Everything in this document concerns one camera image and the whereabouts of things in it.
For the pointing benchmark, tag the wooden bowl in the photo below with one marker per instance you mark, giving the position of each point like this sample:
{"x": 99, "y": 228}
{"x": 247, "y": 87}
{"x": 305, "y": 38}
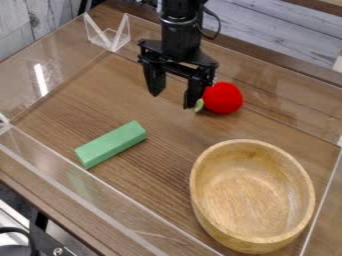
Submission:
{"x": 251, "y": 194}

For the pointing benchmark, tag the clear acrylic corner bracket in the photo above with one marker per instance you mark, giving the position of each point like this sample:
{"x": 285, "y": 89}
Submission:
{"x": 110, "y": 39}

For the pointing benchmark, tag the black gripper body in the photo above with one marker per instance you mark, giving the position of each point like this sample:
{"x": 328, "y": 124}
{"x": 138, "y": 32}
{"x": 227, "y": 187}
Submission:
{"x": 195, "y": 64}

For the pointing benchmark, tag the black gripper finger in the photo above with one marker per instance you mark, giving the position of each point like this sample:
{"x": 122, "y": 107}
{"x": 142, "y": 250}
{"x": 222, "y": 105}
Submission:
{"x": 195, "y": 88}
{"x": 155, "y": 77}

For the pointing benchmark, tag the black metal table frame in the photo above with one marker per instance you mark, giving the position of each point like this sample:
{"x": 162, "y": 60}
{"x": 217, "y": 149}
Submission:
{"x": 54, "y": 241}

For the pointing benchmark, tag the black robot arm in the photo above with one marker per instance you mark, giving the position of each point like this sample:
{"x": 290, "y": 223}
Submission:
{"x": 177, "y": 53}

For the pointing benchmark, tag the green rectangular block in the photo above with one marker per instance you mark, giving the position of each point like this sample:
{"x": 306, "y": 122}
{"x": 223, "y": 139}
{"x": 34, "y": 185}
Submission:
{"x": 110, "y": 144}

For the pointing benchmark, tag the clear acrylic tray wall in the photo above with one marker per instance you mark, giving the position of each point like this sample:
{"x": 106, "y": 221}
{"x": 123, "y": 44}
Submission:
{"x": 103, "y": 217}

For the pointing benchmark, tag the red toy strawberry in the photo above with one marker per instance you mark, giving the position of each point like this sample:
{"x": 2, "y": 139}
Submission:
{"x": 222, "y": 99}

